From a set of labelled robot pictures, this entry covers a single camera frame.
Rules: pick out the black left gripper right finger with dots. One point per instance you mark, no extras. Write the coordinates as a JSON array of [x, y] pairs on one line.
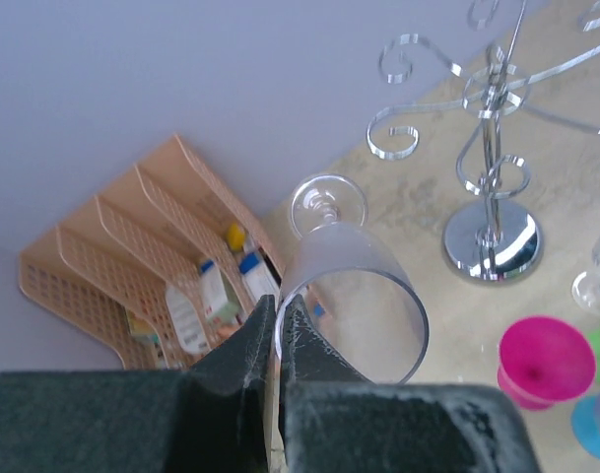
[[334, 420]]

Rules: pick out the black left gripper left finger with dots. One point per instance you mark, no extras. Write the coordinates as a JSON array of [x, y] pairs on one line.
[[207, 418]]

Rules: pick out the chrome wine glass rack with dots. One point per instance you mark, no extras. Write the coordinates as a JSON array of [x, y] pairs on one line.
[[495, 239]]

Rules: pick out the tall clear flute glass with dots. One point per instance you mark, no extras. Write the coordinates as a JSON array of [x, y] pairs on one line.
[[585, 289]]

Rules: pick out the white oval label card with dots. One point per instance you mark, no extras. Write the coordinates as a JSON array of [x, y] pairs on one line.
[[190, 335]]

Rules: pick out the white green small box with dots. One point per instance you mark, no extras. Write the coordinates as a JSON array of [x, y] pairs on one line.
[[220, 302]]

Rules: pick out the colourful booklet in organizer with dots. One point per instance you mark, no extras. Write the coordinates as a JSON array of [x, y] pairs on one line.
[[140, 330]]

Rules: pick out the white blue small box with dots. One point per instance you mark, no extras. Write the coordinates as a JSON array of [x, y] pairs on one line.
[[257, 278]]

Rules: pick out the peach plastic file organizer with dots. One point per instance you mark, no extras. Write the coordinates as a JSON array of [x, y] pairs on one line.
[[153, 226]]

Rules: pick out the yellow small bottle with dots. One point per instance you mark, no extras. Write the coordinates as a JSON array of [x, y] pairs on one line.
[[235, 237]]

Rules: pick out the pink plastic goblet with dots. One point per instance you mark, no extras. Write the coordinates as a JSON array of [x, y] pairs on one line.
[[544, 361]]

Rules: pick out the blue plastic goblet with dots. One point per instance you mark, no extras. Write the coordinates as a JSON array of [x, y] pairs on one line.
[[585, 424]]

